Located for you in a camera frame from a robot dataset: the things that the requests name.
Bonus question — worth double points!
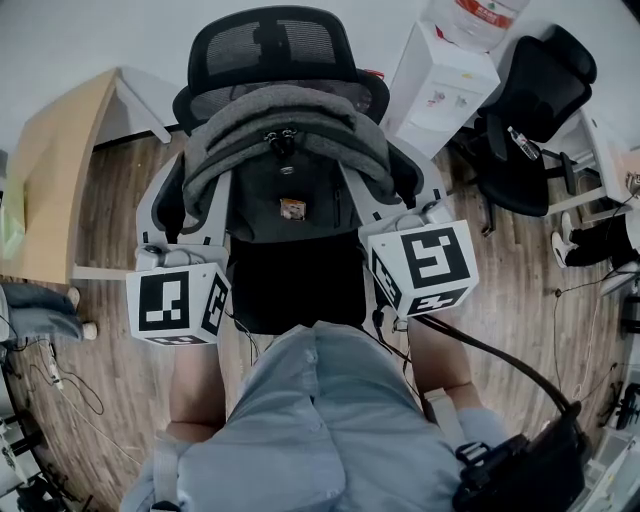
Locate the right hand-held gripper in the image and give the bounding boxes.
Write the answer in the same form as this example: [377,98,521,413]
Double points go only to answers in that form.
[339,140,480,320]

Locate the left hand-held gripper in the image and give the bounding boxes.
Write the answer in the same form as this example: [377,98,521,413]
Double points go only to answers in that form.
[125,152,234,347]

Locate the dark grey backpack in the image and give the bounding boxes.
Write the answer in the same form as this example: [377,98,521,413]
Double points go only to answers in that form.
[182,83,404,245]

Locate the black mesh office chair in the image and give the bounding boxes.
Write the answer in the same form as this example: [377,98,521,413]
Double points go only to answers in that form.
[172,5,391,336]

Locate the person's left forearm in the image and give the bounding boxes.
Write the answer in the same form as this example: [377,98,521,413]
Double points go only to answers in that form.
[167,342,236,444]

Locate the person's right forearm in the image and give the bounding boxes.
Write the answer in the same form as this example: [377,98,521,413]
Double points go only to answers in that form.
[407,312,489,426]

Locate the black padded office chair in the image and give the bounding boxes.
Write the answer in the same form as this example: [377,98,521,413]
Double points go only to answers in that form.
[452,24,599,236]

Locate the white water dispenser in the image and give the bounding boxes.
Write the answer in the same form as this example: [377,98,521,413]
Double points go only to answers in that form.
[380,19,501,161]

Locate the light wooden desk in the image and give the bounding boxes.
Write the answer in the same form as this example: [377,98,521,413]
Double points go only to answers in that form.
[0,67,174,286]

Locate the small clear plastic bottle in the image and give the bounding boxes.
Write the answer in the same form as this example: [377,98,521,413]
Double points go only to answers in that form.
[507,125,541,161]

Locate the light green board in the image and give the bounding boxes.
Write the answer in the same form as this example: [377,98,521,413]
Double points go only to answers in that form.
[0,174,26,261]

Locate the large clear water bottle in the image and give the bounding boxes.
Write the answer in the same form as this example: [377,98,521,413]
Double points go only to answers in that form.
[424,0,531,54]

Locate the white power strip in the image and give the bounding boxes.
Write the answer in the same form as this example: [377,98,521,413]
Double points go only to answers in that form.
[47,344,66,391]

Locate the white desk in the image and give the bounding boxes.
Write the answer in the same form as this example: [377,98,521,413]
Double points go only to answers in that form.
[547,107,640,251]

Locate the person's light blue shirt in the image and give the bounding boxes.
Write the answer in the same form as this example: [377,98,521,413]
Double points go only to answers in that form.
[122,322,511,512]

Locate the black waist bag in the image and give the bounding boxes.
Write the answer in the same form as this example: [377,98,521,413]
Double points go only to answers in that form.
[452,399,591,512]

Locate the thick black cable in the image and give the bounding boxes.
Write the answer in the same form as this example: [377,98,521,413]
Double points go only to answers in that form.
[372,304,584,416]

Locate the grey right shoulder strap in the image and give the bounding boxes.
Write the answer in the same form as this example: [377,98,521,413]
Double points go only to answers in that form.
[422,389,494,466]

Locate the grey shoulder strap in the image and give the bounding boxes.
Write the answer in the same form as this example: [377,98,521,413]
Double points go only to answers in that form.
[422,389,494,466]
[149,439,194,512]

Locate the grey left shoulder strap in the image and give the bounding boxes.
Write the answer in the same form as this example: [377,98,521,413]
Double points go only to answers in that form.
[149,439,194,512]

